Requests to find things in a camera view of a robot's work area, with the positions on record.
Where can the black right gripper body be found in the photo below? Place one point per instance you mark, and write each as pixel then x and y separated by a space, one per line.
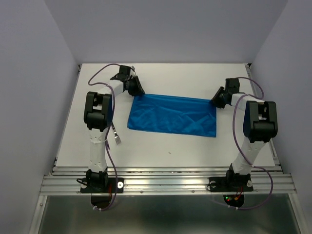
pixel 218 99

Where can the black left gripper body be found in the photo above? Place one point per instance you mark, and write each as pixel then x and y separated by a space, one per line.
pixel 127 90

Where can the blue satin napkin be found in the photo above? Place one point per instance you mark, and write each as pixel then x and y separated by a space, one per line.
pixel 173 115

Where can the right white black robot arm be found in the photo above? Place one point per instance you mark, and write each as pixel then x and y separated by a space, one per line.
pixel 260 125

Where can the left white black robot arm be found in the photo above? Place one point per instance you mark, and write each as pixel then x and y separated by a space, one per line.
pixel 98 116

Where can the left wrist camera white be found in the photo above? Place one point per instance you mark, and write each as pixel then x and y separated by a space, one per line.
pixel 133 70

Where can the silver fork black handle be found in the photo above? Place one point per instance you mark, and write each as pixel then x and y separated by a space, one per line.
pixel 116 136

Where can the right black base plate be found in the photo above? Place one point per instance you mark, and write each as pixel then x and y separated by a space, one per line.
pixel 226 185

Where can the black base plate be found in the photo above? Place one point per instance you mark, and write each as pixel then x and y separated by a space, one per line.
pixel 117 185
pixel 226 185

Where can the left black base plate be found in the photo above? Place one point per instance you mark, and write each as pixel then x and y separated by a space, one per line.
pixel 117 185

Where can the aluminium frame rail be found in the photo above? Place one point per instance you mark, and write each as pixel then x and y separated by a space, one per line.
pixel 165 180

